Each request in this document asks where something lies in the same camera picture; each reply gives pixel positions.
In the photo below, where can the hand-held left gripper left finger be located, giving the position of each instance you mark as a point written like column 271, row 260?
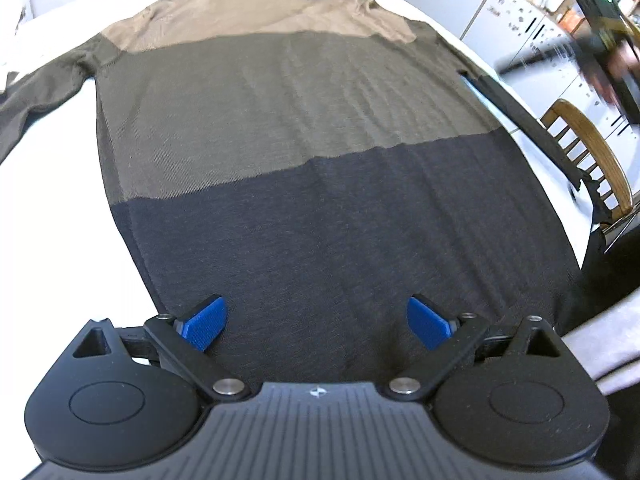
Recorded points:
column 205, row 322

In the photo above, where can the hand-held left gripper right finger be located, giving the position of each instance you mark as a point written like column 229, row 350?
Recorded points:
column 425, row 322

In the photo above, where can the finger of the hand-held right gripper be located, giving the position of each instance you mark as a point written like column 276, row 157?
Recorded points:
column 540, row 57

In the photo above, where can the tan olive black knit sweater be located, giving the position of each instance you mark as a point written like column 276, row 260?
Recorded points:
column 300, row 160

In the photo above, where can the person's right hand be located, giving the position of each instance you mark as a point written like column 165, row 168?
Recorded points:
column 622, row 62

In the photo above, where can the white cabinet with magnets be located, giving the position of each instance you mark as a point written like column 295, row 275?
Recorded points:
column 530, row 20

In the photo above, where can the wooden chair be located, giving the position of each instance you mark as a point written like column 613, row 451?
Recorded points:
column 585, row 130

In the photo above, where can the black garment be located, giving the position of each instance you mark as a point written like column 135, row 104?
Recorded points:
column 607, row 270

